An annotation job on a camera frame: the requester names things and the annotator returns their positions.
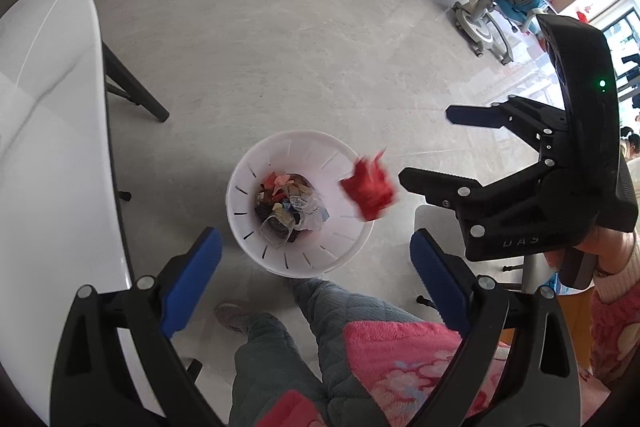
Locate grey wheeled high chair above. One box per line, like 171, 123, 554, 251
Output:
452, 0, 554, 67

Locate grey slipper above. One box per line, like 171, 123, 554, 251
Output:
214, 303, 256, 337

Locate person's right hand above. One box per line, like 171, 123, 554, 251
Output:
574, 226, 640, 277

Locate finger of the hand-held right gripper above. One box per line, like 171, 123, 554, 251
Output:
398, 156, 551, 221
445, 96, 569, 154

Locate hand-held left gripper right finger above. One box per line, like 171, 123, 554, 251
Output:
407, 228, 584, 427

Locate pink floral fleece jacket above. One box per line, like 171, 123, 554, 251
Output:
254, 319, 512, 427

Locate white slotted waste bin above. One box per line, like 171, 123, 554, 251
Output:
226, 130, 375, 279

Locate black table leg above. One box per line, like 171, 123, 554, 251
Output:
102, 42, 170, 124

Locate red plastic wrapper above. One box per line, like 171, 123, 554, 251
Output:
340, 148, 400, 223

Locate grey quilted trousers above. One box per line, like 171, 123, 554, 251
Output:
232, 279, 432, 427

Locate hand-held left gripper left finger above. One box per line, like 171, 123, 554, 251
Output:
50, 227, 224, 427

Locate pile of crumpled wrappers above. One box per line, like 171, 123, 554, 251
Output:
253, 172, 331, 251

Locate person's right forearm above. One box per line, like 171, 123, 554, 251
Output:
587, 257, 640, 392

